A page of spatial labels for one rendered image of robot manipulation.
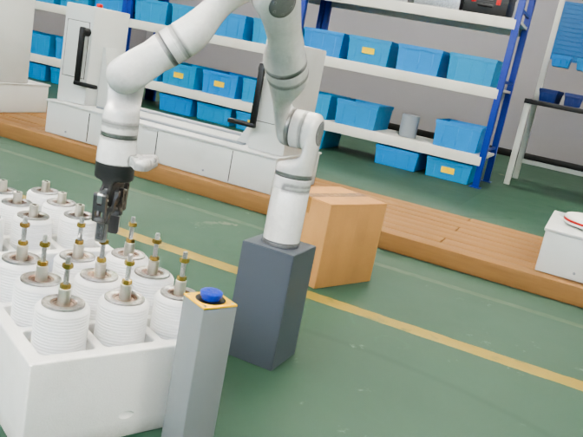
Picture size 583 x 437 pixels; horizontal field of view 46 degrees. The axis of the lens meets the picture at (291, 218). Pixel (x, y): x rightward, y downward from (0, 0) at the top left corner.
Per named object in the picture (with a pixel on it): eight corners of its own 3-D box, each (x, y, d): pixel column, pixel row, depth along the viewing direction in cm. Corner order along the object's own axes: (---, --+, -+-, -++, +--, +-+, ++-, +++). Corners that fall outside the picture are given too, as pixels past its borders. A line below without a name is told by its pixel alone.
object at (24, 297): (-5, 362, 134) (3, 276, 130) (37, 349, 142) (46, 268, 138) (25, 381, 129) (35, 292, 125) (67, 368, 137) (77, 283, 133)
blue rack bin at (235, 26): (232, 38, 675) (236, 16, 671) (266, 44, 662) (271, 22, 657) (206, 33, 630) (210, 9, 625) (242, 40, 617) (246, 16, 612)
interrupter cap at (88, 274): (123, 283, 138) (124, 280, 138) (86, 284, 134) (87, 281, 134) (110, 270, 144) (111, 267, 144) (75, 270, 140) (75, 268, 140)
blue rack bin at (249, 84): (264, 101, 675) (268, 80, 671) (298, 108, 661) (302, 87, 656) (239, 100, 631) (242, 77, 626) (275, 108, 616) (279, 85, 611)
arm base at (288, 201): (271, 235, 176) (284, 170, 172) (304, 244, 172) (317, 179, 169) (255, 241, 168) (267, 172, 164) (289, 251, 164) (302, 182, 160)
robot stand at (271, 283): (248, 336, 186) (268, 231, 179) (294, 354, 181) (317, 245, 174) (222, 352, 173) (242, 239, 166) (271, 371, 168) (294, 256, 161)
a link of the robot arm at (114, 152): (146, 173, 129) (150, 140, 127) (88, 161, 129) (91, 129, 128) (159, 166, 137) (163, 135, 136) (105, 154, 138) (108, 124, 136)
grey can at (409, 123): (400, 134, 596) (405, 113, 592) (416, 138, 591) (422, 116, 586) (396, 135, 583) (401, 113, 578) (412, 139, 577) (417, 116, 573)
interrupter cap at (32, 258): (-6, 257, 139) (-6, 253, 139) (27, 252, 145) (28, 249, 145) (14, 269, 135) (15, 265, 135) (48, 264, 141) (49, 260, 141)
